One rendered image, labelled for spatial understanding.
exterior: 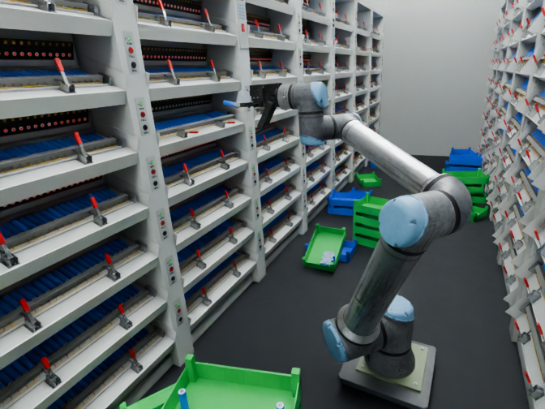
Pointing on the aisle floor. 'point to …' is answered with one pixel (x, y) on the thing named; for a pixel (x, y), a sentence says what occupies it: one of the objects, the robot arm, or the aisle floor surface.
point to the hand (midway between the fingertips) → (237, 105)
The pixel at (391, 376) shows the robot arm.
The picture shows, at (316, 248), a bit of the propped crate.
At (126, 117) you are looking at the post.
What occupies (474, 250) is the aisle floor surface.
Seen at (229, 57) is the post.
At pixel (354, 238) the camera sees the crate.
